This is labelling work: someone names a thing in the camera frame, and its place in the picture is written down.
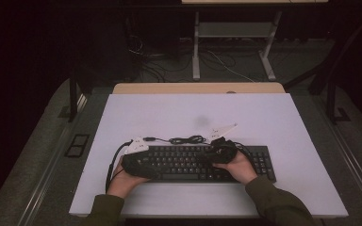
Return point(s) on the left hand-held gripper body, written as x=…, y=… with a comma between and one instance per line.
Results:
x=133, y=163

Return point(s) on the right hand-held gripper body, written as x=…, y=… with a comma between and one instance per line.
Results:
x=226, y=150

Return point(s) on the black computer keyboard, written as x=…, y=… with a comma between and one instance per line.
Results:
x=182, y=163

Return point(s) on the person's right hand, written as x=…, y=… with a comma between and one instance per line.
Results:
x=238, y=169

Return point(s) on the person's left hand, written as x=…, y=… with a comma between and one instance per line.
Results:
x=122, y=185

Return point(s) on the white board cover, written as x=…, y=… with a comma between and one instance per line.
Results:
x=201, y=106

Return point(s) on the wooden table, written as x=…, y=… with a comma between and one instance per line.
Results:
x=198, y=88

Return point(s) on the black metal stand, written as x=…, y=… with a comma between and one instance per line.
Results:
x=331, y=100

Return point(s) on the light desk top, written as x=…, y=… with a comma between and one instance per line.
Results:
x=254, y=1

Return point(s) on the aluminium floor rail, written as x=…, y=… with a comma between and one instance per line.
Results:
x=53, y=157
x=352, y=163

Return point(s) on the white metal desk frame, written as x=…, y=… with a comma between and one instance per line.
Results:
x=196, y=56

